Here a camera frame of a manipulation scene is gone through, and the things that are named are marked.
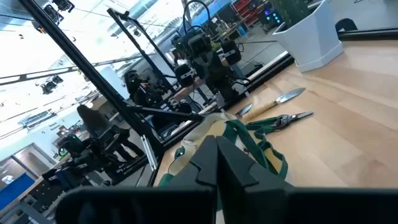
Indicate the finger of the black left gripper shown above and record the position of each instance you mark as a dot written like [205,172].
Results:
[231,53]
[185,75]

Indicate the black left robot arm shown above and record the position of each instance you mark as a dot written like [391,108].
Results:
[224,87]

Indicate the tall green cactus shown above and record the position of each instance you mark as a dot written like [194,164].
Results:
[289,11]

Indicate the black rounded rail clamp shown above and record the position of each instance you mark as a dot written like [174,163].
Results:
[345,25]

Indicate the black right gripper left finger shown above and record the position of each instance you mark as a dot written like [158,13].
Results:
[192,199]

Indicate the computer tower blue lights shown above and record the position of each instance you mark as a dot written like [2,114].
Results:
[270,14]

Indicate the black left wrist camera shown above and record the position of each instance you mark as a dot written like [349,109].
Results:
[199,46]

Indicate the neighbour black robot arm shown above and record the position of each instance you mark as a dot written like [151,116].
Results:
[74,146]
[140,90]

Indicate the beige green canvas gardening bag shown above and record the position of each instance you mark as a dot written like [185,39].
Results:
[202,130]

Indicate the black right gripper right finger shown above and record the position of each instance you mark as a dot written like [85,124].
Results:
[248,202]

